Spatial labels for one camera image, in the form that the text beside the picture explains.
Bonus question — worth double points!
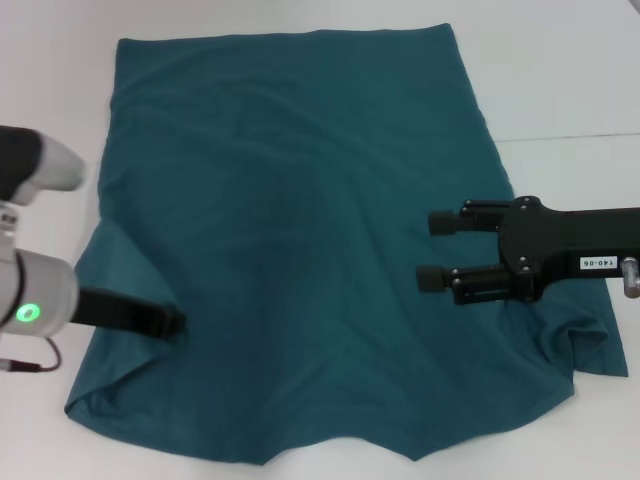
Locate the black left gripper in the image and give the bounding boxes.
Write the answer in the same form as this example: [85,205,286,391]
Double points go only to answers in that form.
[73,287,188,343]

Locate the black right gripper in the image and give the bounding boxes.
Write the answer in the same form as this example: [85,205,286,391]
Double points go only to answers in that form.
[415,195,640,307]

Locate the blue shirt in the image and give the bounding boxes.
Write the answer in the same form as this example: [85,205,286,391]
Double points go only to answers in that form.
[63,20,629,451]

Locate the silver right elbow connector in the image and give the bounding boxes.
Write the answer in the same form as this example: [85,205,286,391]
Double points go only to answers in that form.
[620,256,640,300]

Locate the dark left wrist cable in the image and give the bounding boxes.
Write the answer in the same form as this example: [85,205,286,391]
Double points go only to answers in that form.
[0,337,64,374]

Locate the silver left camera mount bracket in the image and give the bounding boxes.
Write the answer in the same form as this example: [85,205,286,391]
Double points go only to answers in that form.
[0,200,21,247]

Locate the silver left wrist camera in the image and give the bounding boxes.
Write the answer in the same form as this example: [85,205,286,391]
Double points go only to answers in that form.
[0,124,87,207]

